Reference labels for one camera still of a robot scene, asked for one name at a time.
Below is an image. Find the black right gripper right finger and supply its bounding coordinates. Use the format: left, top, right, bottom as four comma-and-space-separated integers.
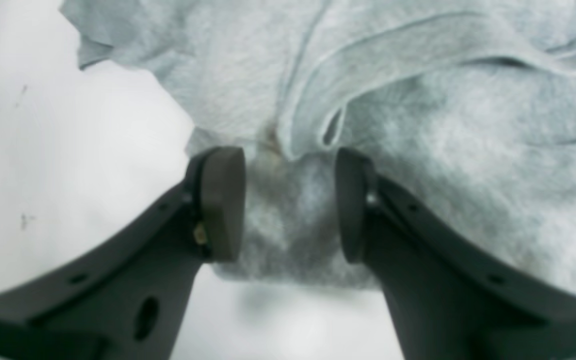
334, 148, 576, 360

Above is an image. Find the grey T-shirt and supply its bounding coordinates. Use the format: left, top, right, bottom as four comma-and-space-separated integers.
61, 0, 576, 293

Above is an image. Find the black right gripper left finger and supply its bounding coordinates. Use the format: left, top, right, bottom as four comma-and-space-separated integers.
0, 146, 246, 360

